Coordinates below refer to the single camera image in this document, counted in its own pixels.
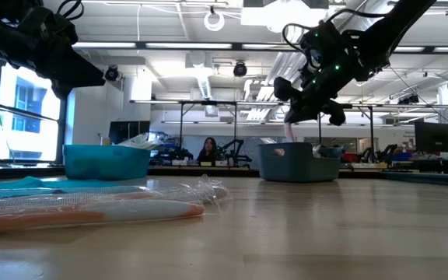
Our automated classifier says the black rig frame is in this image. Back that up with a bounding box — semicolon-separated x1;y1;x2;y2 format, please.
317;102;376;164
177;100;240;164

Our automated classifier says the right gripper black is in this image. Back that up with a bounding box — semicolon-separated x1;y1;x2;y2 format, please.
274;21;366;127

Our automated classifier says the black window frame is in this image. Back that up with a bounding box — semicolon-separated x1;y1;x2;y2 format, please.
0;58;72;164

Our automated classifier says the white ring light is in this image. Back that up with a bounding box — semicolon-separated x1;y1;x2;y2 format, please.
203;10;226;33

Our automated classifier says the blue background crate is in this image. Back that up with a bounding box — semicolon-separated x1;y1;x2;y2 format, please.
390;151;414;163

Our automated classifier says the black round ceiling camera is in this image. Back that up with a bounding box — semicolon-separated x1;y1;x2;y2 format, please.
233;61;248;78
104;65;121;82

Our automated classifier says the black rail-mounted camera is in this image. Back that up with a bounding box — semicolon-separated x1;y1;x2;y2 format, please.
397;94;420;106

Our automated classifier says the person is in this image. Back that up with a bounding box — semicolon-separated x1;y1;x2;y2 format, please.
195;136;220;163

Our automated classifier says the black monitor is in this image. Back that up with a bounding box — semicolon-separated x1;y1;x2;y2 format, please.
109;121;150;145
414;121;448;154

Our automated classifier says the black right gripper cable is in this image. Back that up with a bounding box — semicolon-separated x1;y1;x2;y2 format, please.
281;7;388;54

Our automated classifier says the teal plastic bin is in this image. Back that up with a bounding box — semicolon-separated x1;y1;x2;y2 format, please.
63;144;151;181

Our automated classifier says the dark grey plastic bin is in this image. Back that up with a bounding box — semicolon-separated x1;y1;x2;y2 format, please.
257;142;341;183

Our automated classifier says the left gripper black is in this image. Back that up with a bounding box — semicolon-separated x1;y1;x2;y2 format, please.
21;5;106;99

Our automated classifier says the green toothbrush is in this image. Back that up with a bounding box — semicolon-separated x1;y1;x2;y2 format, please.
117;131;166;151

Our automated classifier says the silver ceiling duct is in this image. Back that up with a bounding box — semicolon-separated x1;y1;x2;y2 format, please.
195;64;214;100

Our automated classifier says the teal plastic lid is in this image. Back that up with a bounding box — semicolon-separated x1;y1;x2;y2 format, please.
0;175;121;201

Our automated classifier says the background dark table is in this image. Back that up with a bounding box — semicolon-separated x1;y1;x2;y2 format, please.
340;158;448;186

